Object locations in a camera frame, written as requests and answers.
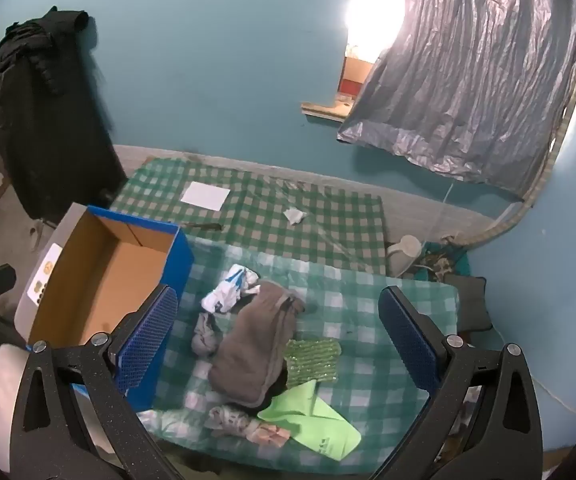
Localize white paper sheet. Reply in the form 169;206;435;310
180;181;231;211

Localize wooden window ledge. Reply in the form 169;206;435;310
300;100;356;123

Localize hanging black clothing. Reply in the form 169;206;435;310
0;6;129;221

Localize grey pants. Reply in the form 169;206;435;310
208;280;307;408

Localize grey patterned sock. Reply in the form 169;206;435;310
207;405;261;438

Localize white kettle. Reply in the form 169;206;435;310
387;234;425;277

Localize white and blue cloth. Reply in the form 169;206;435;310
200;265;261;316

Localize light green cloth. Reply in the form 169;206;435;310
258;379;363;461

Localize green bubble wrap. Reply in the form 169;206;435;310
282;337;343;388

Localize black cushion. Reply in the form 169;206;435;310
442;274;493;333

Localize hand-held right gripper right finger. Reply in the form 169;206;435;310
368;285;543;480

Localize blue-rimmed cardboard box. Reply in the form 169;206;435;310
27;204;195;413

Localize green white checkered blanket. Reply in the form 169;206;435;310
135;237;461;476

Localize teal patterned cloth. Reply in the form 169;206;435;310
408;240;468;281

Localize silver tarp curtain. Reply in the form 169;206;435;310
337;0;576;198

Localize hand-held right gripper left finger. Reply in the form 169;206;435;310
10;284;189;480

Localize pink striped sock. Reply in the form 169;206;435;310
248;422;291;447

